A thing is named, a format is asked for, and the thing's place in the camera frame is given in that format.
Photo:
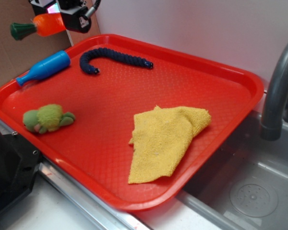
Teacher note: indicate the green plush toy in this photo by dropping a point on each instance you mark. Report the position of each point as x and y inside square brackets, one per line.
[48, 118]

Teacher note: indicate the blue plastic toy bottle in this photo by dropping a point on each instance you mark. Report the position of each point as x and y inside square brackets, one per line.
[46, 68]

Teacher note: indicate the brown cardboard panel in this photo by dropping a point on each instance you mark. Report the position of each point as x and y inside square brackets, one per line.
[16, 57]

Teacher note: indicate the grey toy sink faucet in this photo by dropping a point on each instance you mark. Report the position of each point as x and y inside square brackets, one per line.
[275, 109]

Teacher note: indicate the grey toy sink basin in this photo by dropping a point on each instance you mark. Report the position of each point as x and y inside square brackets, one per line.
[244, 184]

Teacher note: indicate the yellow microfiber cloth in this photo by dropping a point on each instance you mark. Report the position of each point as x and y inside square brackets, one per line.
[161, 138]

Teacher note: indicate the red plastic tray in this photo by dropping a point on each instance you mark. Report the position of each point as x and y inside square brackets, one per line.
[110, 79]

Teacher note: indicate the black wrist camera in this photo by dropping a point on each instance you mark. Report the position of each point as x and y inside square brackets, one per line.
[73, 15]

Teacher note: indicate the orange plastic toy carrot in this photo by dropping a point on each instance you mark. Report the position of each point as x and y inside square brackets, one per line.
[44, 25]

